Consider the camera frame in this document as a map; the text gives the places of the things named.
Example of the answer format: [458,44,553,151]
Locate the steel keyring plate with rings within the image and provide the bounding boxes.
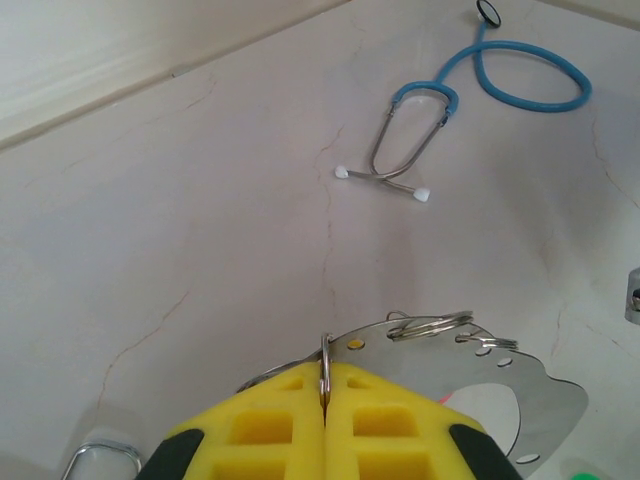
[237,309,590,469]

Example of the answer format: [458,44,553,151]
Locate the metal wire tongs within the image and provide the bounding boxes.
[62,439,144,480]

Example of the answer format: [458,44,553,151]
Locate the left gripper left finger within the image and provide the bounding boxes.
[133,360,328,480]

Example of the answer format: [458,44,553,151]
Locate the blue stethoscope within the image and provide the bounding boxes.
[333,0,594,204]

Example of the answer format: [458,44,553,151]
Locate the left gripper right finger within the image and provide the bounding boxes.
[324,360,519,480]

